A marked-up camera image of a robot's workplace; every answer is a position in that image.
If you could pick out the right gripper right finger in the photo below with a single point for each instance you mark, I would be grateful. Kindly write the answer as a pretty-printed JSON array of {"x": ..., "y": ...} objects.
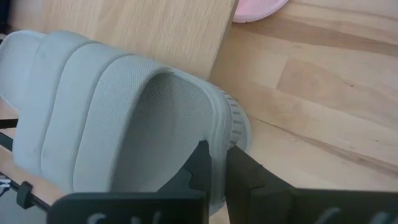
[{"x": 280, "y": 208}]

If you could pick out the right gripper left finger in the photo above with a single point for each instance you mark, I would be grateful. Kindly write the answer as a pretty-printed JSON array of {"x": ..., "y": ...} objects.
[{"x": 140, "y": 208}]

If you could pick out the grey rubber slide sandal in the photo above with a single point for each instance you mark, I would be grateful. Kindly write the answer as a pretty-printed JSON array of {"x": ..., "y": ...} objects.
[{"x": 93, "y": 109}]

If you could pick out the pink rubber slide sandal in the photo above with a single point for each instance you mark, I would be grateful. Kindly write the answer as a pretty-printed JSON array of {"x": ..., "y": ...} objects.
[{"x": 255, "y": 9}]

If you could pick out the wooden shelf with black frame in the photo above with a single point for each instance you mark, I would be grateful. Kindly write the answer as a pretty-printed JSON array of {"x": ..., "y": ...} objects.
[{"x": 140, "y": 31}]

